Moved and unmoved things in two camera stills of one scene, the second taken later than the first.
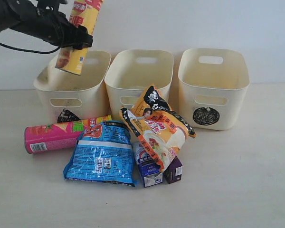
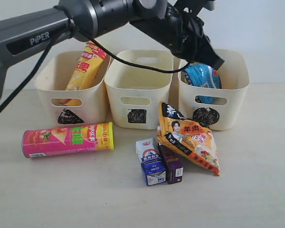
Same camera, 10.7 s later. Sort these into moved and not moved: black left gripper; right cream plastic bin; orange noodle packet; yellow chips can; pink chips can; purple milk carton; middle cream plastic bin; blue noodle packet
Moved: black left gripper; yellow chips can; blue noodle packet; pink chips can; orange noodle packet
Not moved: middle cream plastic bin; purple milk carton; right cream plastic bin
